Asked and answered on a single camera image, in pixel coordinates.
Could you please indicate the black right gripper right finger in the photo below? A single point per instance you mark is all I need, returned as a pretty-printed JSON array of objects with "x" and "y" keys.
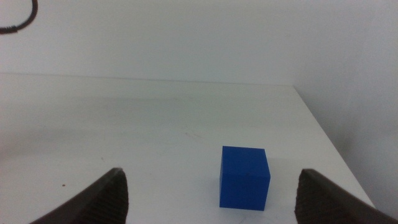
[{"x": 320, "y": 202}]

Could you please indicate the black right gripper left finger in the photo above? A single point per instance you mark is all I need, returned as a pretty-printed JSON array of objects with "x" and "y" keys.
[{"x": 105, "y": 199}]

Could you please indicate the blue cube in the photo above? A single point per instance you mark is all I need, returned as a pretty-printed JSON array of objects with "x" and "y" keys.
[{"x": 244, "y": 180}]

